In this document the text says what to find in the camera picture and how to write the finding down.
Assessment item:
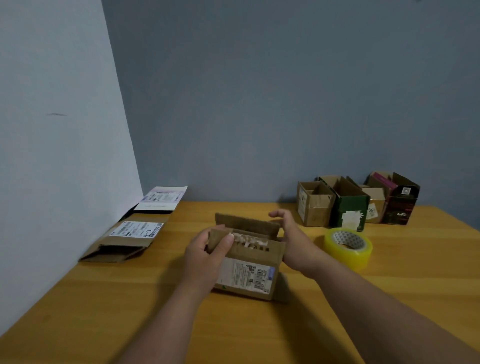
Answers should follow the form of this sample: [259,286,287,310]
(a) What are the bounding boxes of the plain brown carton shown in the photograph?
[206,212,290,304]

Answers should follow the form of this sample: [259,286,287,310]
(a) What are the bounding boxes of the person's left hand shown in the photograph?
[181,224,236,299]

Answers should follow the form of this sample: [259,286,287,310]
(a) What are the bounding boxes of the black box white label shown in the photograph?
[119,185,188,223]

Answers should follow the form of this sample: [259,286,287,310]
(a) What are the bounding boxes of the yellow tape roll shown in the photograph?
[323,227,374,272]

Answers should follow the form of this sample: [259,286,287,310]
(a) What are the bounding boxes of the small brown cardboard box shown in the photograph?
[359,183,388,225]

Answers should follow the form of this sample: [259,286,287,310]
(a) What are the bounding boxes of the brown carton with label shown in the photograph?
[296,181,337,229]

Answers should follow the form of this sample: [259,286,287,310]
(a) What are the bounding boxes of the person's left forearm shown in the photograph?
[112,283,209,364]

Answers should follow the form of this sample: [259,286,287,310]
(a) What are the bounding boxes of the pink and black carton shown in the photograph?
[365,171,421,226]

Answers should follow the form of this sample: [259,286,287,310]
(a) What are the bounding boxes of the green box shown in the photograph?
[314,175,371,233]

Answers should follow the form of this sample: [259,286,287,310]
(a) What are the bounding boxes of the person's right forearm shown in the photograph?
[311,258,480,364]

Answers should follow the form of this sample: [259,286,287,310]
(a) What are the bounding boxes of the person's right hand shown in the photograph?
[268,208,332,279]

